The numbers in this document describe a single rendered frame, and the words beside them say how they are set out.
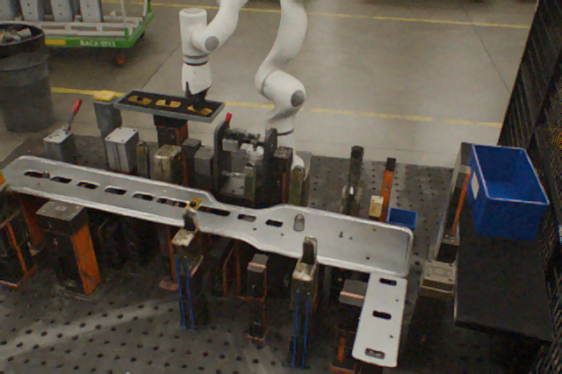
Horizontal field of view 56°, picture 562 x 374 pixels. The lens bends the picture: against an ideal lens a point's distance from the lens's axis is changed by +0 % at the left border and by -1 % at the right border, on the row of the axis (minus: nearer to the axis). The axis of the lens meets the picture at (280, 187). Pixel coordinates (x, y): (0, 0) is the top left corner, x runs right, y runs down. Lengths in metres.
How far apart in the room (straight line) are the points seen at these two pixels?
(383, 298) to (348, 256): 0.17
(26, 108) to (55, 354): 2.90
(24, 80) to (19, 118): 0.31
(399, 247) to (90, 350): 0.95
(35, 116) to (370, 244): 3.34
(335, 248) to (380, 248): 0.13
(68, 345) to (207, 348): 0.41
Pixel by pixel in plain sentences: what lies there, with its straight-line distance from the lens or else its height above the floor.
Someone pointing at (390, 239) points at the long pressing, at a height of 1.00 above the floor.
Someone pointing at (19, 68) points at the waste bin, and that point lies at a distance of 4.24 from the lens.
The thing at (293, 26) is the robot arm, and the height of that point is 1.40.
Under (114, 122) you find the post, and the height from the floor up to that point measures 1.06.
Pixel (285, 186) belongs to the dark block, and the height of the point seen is 1.01.
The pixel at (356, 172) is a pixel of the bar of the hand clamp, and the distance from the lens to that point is 1.59.
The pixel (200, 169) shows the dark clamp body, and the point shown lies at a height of 1.03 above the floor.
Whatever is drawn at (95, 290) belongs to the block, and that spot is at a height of 0.71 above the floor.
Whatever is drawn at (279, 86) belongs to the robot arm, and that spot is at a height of 1.20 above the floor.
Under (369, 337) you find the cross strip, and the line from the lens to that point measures 1.30.
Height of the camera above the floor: 1.98
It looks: 34 degrees down
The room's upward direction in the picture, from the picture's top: 1 degrees clockwise
